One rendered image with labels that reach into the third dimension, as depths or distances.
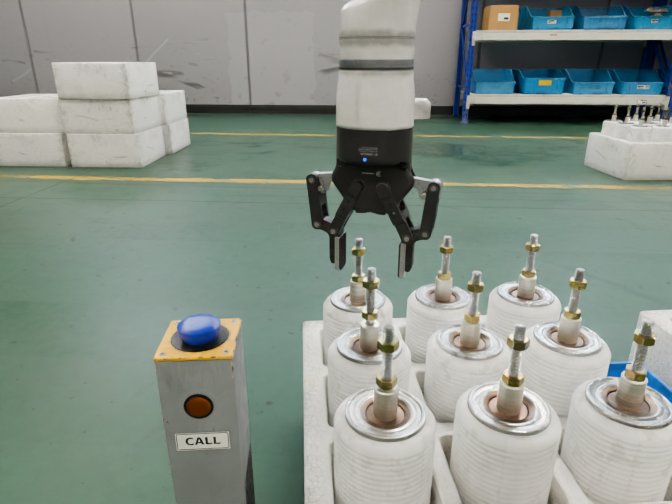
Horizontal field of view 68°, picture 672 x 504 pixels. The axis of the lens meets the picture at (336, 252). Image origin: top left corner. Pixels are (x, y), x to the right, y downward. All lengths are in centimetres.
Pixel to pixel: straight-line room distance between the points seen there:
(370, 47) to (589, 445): 42
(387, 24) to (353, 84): 6
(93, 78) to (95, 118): 20
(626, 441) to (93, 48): 616
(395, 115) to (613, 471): 38
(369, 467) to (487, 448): 11
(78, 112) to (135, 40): 315
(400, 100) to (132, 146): 258
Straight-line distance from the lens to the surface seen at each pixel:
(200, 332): 47
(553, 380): 64
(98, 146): 305
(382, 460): 47
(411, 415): 49
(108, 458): 88
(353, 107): 47
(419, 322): 69
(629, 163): 285
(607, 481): 57
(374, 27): 47
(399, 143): 48
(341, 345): 58
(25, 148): 328
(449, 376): 59
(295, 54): 565
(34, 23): 667
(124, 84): 294
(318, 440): 57
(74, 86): 306
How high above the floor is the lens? 56
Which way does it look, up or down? 21 degrees down
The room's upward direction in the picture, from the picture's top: straight up
